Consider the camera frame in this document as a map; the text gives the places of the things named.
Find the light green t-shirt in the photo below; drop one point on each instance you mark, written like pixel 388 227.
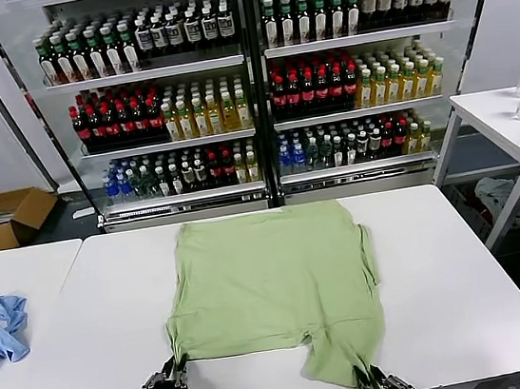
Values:
pixel 270 274

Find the small white floor object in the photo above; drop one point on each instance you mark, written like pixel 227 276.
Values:
pixel 82 211

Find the small green drink bottle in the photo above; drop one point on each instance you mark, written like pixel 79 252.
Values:
pixel 313 156
pixel 148 182
pixel 326 154
pixel 137 184

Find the small dark white-cap bottle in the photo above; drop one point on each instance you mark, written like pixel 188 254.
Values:
pixel 351 150
pixel 187 175
pixel 200 172
pixel 363 145
pixel 338 153
pixel 375 143
pixel 161 181
pixel 175 179

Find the small blue water bottle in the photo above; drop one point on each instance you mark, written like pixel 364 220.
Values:
pixel 286 161
pixel 299 159
pixel 111 189
pixel 124 186

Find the small red-cap cola bottle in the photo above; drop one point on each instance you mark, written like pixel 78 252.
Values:
pixel 387 139
pixel 214 169
pixel 227 167
pixel 401 137

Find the small yellow juice bottle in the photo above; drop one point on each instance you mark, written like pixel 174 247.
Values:
pixel 425 136
pixel 253 169
pixel 240 170
pixel 413 140

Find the open cardboard box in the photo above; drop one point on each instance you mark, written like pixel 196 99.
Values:
pixel 31 204

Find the grey white cloth pile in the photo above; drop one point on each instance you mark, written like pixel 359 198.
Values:
pixel 494 192

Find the white-cap yellow juice bottle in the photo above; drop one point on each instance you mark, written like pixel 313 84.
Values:
pixel 201 123
pixel 435 79
pixel 421 82
pixel 379 90
pixel 393 87
pixel 215 120
pixel 171 127
pixel 407 85
pixel 364 92
pixel 230 118
pixel 244 115
pixel 186 125

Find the white side table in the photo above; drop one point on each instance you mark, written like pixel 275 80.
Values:
pixel 494 115

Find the white beverage display shelf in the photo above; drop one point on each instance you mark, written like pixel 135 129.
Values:
pixel 153 72
pixel 354 39

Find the green-cap white-label tea bottle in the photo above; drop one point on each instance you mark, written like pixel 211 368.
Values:
pixel 270 30
pixel 48 69
pixel 304 25
pixel 113 56
pixel 338 20
pixel 130 53
pixel 80 62
pixel 97 60
pixel 353 16
pixel 65 66
pixel 287 28
pixel 321 22

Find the white-cap navy-label dark bottle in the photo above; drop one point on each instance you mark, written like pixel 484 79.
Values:
pixel 158 36
pixel 174 34
pixel 143 39
pixel 225 26
pixel 209 28
pixel 192 31

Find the glass cabinet door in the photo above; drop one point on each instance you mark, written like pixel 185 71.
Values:
pixel 27 67
pixel 470 8

